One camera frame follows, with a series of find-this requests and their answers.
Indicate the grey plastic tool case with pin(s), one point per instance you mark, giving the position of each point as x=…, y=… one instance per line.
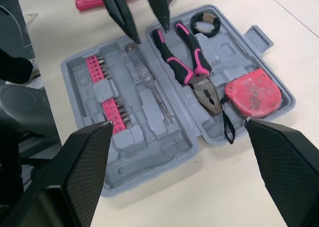
x=159, y=137

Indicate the black tape roll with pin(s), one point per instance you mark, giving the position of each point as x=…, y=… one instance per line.
x=216, y=26

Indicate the person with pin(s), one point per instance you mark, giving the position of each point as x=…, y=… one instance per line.
x=12, y=67

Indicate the pink and black pliers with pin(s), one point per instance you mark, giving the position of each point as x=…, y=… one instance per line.
x=179, y=67

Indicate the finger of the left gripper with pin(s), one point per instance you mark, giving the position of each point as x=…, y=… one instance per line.
x=159, y=5
x=122, y=15

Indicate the pink bit holder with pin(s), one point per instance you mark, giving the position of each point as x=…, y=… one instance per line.
x=93, y=69
x=114, y=112

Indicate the red tape measure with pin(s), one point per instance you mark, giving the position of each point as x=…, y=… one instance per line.
x=254, y=94

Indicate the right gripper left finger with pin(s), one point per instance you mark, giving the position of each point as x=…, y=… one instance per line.
x=74, y=177

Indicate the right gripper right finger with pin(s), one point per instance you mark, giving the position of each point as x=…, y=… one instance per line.
x=289, y=167

